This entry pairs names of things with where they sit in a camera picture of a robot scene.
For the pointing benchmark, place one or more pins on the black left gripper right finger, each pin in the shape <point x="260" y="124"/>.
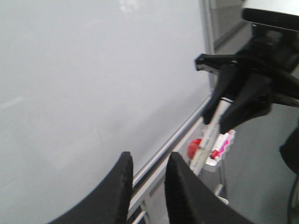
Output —
<point x="189" y="200"/>

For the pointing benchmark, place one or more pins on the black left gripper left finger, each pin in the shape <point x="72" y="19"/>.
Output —
<point x="109" y="202"/>

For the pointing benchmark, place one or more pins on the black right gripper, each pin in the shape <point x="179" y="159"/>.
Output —
<point x="253" y="84"/>

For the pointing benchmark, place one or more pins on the white whiteboard marker pen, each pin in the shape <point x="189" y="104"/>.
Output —
<point x="210" y="136"/>

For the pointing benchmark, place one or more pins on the red round magnet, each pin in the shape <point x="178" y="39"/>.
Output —
<point x="193" y="147"/>

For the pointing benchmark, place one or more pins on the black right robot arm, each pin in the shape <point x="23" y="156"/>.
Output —
<point x="275" y="31"/>

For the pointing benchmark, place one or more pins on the large white whiteboard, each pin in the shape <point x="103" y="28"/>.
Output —
<point x="82" y="81"/>

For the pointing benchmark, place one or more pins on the white metal stand frame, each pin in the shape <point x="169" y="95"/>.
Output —
<point x="148" y="205"/>

